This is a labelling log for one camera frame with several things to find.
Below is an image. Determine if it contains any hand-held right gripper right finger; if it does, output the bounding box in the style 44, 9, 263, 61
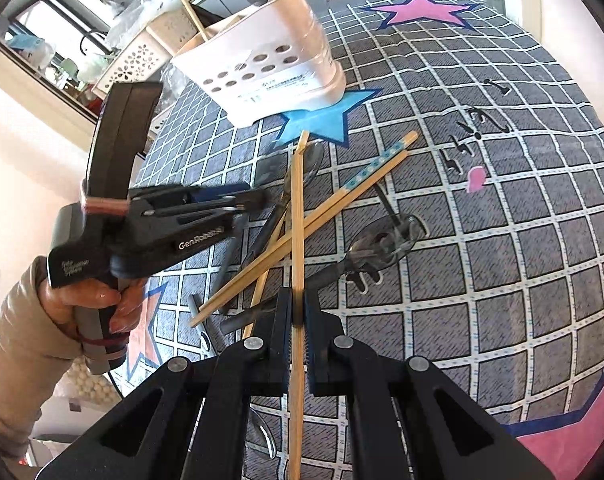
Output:
302, 292, 555, 480

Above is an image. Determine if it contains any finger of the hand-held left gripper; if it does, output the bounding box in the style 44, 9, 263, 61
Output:
112, 191, 269, 277
132, 182, 257, 202

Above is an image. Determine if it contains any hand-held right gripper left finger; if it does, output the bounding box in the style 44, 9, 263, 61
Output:
38, 290, 295, 480

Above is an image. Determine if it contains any white plastic utensil holder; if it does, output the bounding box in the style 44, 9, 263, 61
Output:
171, 0, 347, 128

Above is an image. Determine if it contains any blue flower bamboo chopstick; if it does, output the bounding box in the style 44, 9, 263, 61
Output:
199, 130, 421, 313

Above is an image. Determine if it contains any person's left forearm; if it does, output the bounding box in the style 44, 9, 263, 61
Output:
0, 255, 95, 461

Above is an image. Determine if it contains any person's left hand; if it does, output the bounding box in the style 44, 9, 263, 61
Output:
38, 269, 149, 342

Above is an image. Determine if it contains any crumpled clear plastic bag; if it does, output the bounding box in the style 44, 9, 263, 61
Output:
153, 65, 186, 132

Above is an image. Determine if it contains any small white plastic bag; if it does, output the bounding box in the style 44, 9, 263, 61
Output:
76, 51, 114, 84

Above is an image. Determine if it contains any cream plastic storage rack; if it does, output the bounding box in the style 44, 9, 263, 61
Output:
89, 10, 210, 102

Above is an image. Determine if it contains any kitchen faucet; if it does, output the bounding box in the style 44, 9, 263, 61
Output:
79, 30, 109, 57

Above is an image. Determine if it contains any large clear plastic bag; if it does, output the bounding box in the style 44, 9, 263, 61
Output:
104, 0, 183, 47

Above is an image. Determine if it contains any checkered star print tablecloth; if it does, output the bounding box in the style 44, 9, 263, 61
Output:
114, 0, 604, 480

